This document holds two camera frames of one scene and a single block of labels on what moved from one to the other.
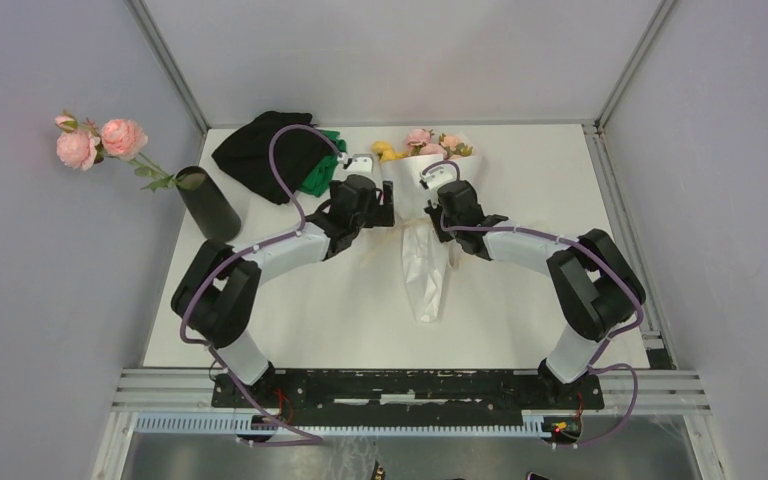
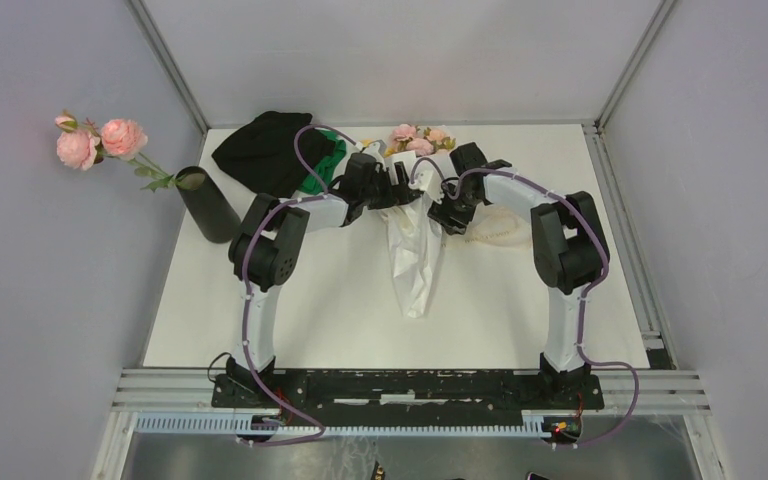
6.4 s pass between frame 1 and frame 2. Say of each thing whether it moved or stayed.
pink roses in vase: stayed
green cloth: stayed
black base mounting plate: stayed
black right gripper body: moved
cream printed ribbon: moved
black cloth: stayed
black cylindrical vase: stayed
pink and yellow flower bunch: moved
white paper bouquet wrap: moved
